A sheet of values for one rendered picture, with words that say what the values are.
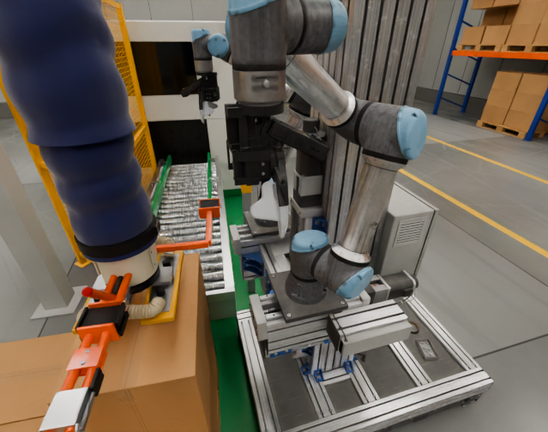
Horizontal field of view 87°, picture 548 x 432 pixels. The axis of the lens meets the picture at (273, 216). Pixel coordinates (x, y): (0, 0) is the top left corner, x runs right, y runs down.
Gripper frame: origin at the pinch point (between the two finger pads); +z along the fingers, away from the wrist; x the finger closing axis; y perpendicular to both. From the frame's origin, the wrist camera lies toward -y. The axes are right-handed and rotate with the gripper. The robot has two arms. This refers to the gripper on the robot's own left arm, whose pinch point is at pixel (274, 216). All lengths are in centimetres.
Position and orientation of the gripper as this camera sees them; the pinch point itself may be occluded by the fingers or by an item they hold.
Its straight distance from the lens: 53.6
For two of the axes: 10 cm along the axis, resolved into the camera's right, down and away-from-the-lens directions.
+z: 0.0, 8.6, 5.2
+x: 2.7, 5.0, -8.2
